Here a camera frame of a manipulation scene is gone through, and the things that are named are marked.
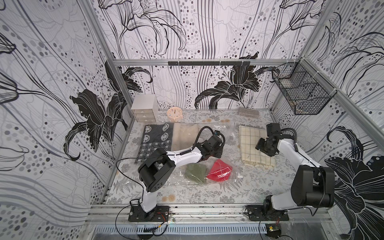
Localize black white patterned scarf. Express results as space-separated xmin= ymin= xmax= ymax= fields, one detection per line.
xmin=135 ymin=123 xmax=174 ymax=165

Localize white mini drawer unit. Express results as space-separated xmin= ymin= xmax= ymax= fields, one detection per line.
xmin=131 ymin=94 xmax=159 ymax=123

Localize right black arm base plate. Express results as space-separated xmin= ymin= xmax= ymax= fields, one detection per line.
xmin=244 ymin=205 xmax=290 ymax=222

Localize cream checked cloth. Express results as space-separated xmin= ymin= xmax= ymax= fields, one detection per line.
xmin=239 ymin=125 xmax=277 ymax=169

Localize red knitted cloth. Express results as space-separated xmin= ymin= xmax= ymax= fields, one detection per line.
xmin=206 ymin=159 xmax=233 ymax=182

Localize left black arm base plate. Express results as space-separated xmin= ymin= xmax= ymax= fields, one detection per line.
xmin=129 ymin=206 xmax=170 ymax=223

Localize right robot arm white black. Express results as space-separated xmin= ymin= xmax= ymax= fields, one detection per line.
xmin=256 ymin=123 xmax=335 ymax=212

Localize green knitted cloth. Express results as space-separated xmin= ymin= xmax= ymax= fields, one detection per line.
xmin=185 ymin=164 xmax=207 ymax=184

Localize beige fluffy scarf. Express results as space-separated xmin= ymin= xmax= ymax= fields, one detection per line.
xmin=171 ymin=123 xmax=200 ymax=151

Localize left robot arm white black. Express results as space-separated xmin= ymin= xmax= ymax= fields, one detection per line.
xmin=138 ymin=132 xmax=226 ymax=213

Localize black wire wall basket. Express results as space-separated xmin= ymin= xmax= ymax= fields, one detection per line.
xmin=272 ymin=60 xmax=337 ymax=115

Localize grey flat sponge block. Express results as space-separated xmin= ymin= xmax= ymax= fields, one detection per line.
xmin=238 ymin=108 xmax=260 ymax=118

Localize white cable duct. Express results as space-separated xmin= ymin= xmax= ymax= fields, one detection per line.
xmin=94 ymin=224 xmax=267 ymax=235

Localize black wall rail strip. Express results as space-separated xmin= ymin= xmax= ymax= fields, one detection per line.
xmin=168 ymin=61 xmax=251 ymax=66

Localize peach round alarm clock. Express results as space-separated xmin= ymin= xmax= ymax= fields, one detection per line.
xmin=167 ymin=107 xmax=183 ymax=123

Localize clear plastic vacuum bag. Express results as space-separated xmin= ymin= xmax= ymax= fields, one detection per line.
xmin=138 ymin=126 xmax=237 ymax=193

